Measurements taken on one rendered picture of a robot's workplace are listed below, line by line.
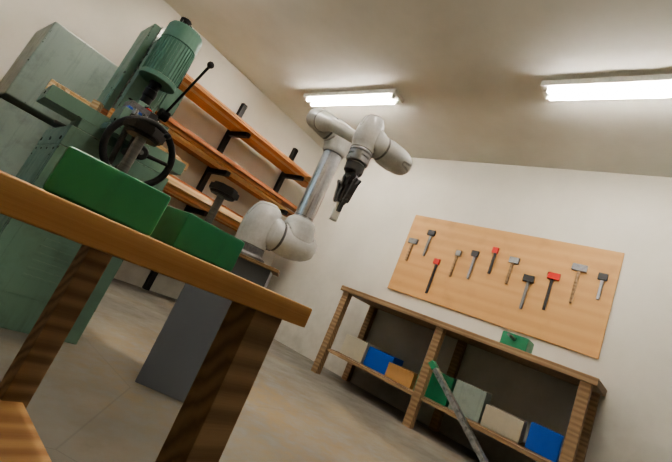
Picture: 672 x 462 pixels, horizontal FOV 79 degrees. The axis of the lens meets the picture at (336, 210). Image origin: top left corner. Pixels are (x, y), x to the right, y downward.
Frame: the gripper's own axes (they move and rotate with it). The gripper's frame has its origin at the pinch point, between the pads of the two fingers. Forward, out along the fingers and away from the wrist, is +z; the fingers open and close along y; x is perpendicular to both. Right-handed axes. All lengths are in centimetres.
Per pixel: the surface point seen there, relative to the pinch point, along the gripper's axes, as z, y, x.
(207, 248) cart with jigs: 35, 68, -58
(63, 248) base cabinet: 51, -72, -68
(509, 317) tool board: -27, -93, 265
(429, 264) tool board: -57, -180, 239
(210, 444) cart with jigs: 54, 82, -53
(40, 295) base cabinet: 71, -73, -66
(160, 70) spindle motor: -38, -79, -71
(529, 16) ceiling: -182, -21, 88
